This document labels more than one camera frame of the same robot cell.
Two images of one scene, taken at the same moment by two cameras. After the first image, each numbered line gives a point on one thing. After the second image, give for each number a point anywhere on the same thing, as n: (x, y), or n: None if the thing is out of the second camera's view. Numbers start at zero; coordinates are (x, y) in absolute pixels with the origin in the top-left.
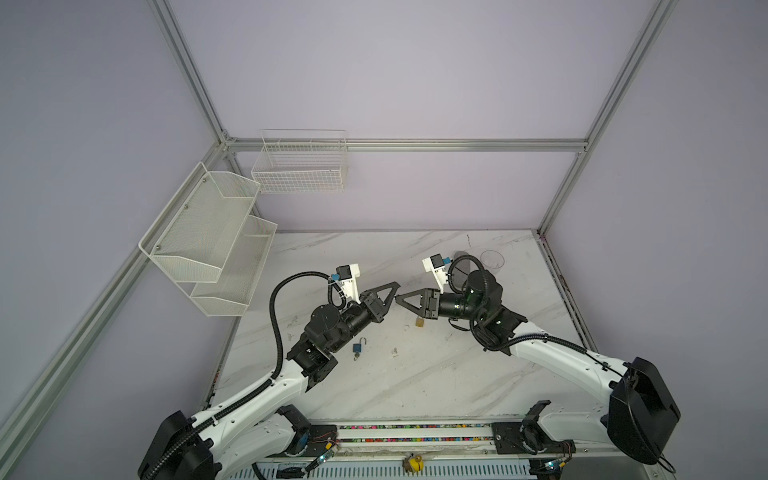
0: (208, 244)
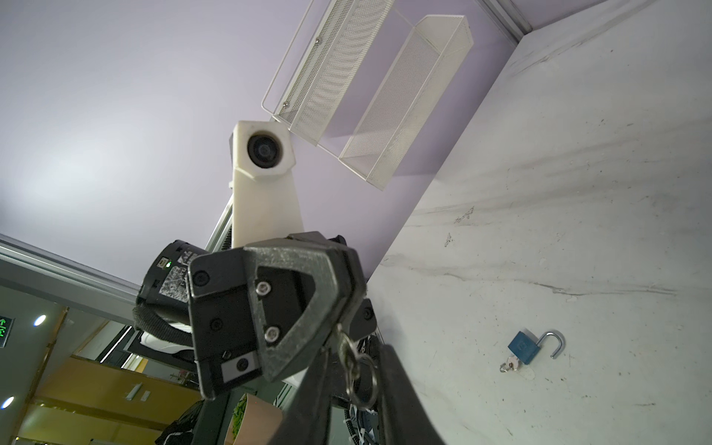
0: (360, 80)
